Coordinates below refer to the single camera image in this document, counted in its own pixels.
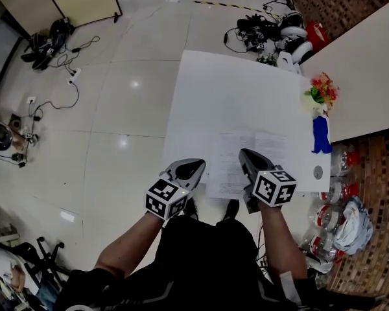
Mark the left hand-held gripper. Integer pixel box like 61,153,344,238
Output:
145,158,207,220

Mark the person's black clothing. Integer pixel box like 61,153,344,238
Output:
56,214,387,311

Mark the white paper book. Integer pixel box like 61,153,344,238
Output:
206,130,289,200

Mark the long white bench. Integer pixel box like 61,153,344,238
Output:
299,0,389,144

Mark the white plastic bracket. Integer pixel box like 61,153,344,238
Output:
276,51,303,76

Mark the person's left forearm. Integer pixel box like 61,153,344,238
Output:
93,209,170,279

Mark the person's right forearm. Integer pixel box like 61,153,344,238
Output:
257,202,309,285

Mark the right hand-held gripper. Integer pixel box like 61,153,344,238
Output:
238,148,298,214

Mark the clear plastic bottle red label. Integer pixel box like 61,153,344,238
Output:
307,202,344,230
330,144,361,178
300,231,345,260
316,182,358,204

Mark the white power strip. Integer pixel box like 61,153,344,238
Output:
67,67,83,86

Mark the red bag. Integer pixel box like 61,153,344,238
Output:
304,21,330,49

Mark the orange artificial flower bouquet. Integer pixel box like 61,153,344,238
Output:
300,72,340,116

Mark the pile of black equipment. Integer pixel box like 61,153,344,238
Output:
21,17,76,71

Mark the small green plant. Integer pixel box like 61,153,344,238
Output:
255,53,278,67

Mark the person's left black shoe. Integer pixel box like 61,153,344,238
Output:
183,196,200,220

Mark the person's black shoe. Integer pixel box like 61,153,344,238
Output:
224,199,241,222
183,196,200,220

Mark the white black round device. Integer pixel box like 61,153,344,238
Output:
274,10,315,63

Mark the yellow black floor tape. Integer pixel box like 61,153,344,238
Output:
193,0,280,17

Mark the person's right black shoe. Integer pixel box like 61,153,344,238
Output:
224,199,241,222

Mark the heap of black cabled gear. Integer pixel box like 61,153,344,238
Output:
222,12,283,54

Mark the white plastic bag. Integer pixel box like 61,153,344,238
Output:
335,195,375,256

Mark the black power cable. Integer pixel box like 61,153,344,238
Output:
28,82,81,120

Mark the blue vase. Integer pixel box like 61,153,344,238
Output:
311,112,333,155

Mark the black office chair base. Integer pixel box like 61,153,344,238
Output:
15,236,73,285

